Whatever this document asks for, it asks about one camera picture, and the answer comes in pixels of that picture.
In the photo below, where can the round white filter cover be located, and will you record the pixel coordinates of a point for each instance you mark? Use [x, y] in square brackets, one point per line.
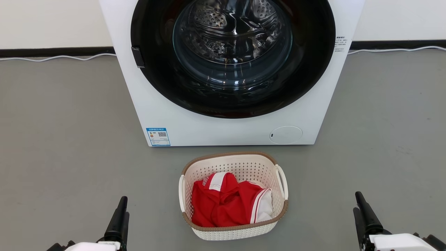
[285, 135]

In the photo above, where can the black text label sticker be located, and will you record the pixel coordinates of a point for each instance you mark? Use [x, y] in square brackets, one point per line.
[341, 44]

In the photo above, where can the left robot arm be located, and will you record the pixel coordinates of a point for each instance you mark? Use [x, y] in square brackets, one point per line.
[59, 247]

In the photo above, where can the round black glass washer door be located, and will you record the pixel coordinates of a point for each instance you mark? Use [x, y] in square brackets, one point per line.
[156, 80]

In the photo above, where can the blue energy label sticker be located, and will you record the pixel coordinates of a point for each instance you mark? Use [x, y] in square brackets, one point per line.
[158, 136]

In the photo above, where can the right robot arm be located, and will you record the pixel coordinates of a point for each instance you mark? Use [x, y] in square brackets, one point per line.
[435, 242]

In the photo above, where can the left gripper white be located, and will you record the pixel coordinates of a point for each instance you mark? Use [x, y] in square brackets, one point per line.
[94, 246]

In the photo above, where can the white perforated laundry basket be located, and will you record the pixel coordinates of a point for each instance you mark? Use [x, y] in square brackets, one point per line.
[240, 165]

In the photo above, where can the red and white garment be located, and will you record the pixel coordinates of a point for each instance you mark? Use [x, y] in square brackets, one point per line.
[223, 205]

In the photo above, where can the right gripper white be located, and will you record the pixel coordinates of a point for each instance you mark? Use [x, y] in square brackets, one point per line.
[400, 242]

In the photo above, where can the white front-load washing machine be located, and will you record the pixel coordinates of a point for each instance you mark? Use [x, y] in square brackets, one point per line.
[223, 130]

